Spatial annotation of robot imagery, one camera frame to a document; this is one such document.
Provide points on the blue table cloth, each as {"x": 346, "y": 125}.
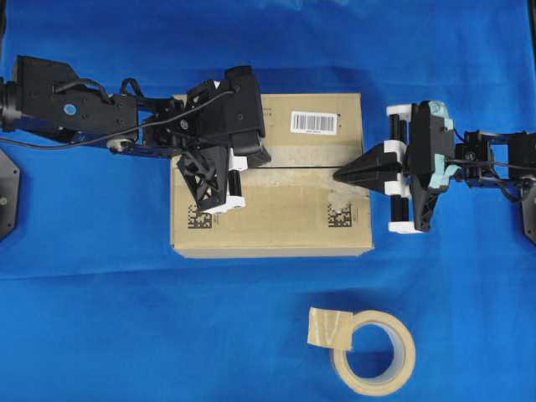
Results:
{"x": 97, "y": 306}

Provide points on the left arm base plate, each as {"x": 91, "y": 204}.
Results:
{"x": 9, "y": 188}

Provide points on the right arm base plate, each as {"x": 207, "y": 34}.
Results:
{"x": 528, "y": 207}

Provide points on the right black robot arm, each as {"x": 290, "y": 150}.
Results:
{"x": 505, "y": 162}

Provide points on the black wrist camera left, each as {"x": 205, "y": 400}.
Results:
{"x": 244, "y": 114}

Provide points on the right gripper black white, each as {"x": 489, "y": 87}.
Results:
{"x": 421, "y": 144}

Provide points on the beige packing tape roll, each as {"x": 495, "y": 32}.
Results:
{"x": 372, "y": 352}

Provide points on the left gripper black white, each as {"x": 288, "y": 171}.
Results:
{"x": 205, "y": 165}

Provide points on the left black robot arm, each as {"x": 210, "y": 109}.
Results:
{"x": 48, "y": 99}

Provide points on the brown cardboard box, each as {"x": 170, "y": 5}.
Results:
{"x": 293, "y": 205}

